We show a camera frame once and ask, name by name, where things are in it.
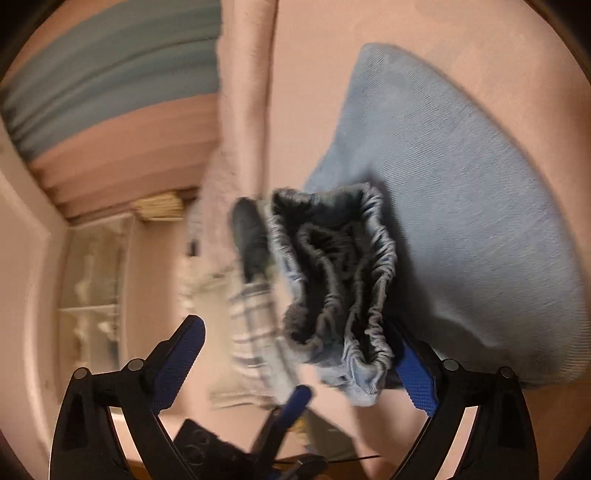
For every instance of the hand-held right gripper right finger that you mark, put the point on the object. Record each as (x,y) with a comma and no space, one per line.
(418,381)

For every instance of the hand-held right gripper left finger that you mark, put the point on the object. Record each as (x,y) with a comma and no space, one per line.
(182,364)

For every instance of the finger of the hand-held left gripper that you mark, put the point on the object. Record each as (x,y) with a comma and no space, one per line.
(304,466)
(295,404)

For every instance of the light blue denim pants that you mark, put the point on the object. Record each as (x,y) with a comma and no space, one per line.
(461,207)

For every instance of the grey plaid pillow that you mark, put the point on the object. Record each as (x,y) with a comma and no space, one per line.
(256,323)

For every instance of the dark folded garment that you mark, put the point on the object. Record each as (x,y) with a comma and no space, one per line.
(249,240)

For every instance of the yellow pleated cloth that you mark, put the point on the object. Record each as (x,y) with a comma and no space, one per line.
(159,206)

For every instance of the pink curtain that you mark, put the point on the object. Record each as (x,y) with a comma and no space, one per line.
(134,157)

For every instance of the pink duvet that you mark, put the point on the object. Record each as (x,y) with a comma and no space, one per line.
(242,92)

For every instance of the teal curtain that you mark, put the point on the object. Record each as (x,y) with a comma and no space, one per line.
(106,69)

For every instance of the cream wall shelf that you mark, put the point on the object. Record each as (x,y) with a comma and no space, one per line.
(94,295)

